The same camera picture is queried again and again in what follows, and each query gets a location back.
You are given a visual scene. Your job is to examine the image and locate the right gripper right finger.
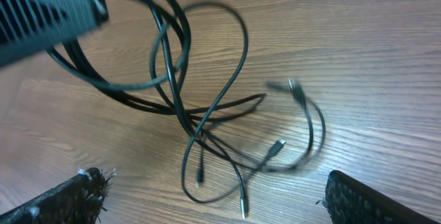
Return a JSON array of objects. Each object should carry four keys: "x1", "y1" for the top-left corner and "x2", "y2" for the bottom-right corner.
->
[{"x1": 319, "y1": 170, "x2": 438, "y2": 224}]

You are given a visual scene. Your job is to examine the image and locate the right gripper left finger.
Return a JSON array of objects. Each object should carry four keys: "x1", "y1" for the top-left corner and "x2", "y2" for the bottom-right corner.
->
[{"x1": 1, "y1": 167, "x2": 116, "y2": 224}]

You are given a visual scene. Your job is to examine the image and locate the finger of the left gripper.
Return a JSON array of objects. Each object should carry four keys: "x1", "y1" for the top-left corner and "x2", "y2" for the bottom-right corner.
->
[{"x1": 1, "y1": 0, "x2": 108, "y2": 68}]

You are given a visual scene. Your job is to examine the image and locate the black cable bundle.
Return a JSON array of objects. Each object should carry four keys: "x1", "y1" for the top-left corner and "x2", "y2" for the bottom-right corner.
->
[{"x1": 46, "y1": 0, "x2": 327, "y2": 220}]

